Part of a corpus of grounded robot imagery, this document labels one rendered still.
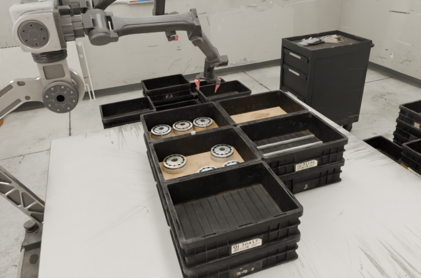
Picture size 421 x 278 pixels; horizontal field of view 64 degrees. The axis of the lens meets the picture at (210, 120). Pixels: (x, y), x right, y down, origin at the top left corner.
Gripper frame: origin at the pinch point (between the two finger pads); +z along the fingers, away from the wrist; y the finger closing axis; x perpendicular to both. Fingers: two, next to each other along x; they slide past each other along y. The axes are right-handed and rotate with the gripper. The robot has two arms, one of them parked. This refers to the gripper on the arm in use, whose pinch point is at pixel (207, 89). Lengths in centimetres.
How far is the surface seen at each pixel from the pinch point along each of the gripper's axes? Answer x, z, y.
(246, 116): 13.2, 5.0, -24.2
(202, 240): 108, -19, -12
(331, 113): -93, 66, -106
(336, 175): 53, 0, -65
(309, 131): 28, -3, -55
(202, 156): 53, 1, -5
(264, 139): 36.4, -0.6, -33.2
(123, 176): 56, 20, 32
